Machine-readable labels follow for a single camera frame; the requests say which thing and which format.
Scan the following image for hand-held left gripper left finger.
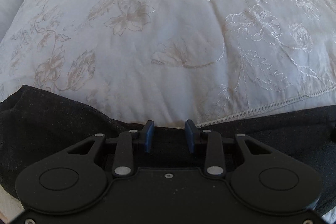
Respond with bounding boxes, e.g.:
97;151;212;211
67;120;155;177

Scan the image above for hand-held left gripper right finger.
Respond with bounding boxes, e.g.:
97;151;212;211
185;119;273;178

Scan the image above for dark grey pants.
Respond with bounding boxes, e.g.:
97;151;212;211
0;85;336;216

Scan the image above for white embroidered bedspread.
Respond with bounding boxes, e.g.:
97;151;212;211
0;0;336;224

